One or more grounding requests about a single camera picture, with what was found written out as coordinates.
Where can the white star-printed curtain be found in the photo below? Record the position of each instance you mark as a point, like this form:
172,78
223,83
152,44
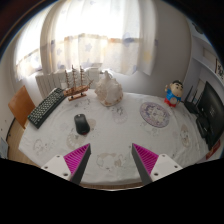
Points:
100,36

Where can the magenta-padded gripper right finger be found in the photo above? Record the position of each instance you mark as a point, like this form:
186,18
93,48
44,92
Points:
146,159

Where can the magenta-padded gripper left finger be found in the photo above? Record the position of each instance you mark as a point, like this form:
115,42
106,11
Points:
76,159

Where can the round purple printed mouse pad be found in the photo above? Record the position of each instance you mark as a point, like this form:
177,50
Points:
154,114

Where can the black router with antennas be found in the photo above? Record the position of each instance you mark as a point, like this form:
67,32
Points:
191,106

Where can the white printed tablecloth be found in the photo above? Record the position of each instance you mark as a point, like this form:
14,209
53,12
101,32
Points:
113,136

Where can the cartoon boy figurine with clock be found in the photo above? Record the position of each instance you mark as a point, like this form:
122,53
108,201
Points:
173,94

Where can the white radiator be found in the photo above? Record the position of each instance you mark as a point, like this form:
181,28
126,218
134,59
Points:
50,81

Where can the black computer mouse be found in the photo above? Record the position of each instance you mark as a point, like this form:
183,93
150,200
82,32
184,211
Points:
81,124

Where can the white wall shelf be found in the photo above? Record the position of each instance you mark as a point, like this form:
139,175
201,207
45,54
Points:
206,60

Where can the wooden sailing ship model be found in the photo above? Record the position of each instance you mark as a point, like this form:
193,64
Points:
76,90

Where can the black monitor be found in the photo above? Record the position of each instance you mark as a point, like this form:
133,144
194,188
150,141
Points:
213,110

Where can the black computer keyboard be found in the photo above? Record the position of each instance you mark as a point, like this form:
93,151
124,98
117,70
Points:
46,107

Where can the orange wooden chair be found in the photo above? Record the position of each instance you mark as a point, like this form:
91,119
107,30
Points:
21,105

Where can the large white conch shell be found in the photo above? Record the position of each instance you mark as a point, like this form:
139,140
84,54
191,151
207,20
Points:
108,90

